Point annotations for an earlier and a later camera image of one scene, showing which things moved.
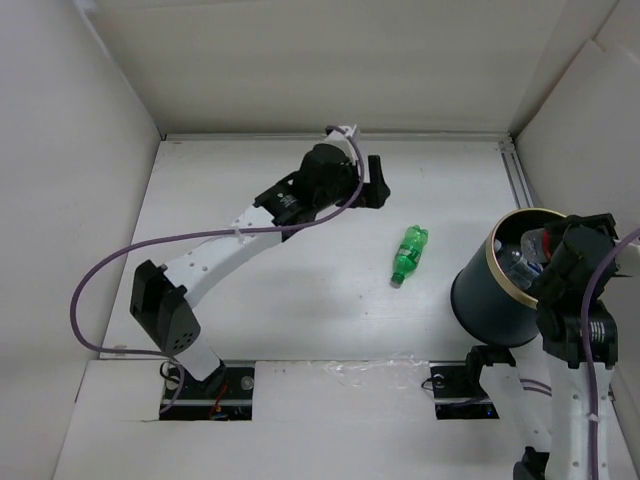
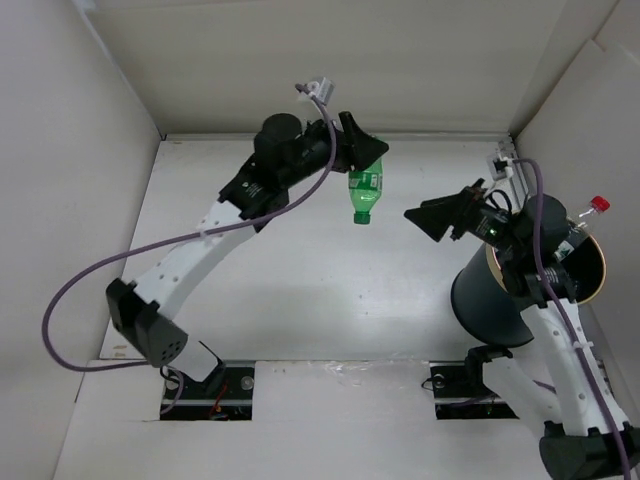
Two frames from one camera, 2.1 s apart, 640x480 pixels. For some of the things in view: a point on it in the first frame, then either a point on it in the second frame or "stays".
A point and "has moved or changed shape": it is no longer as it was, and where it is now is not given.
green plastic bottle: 408,254 has moved or changed shape
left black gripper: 373,192 to 363,149
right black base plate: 455,393 stays
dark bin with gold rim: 487,301 stays
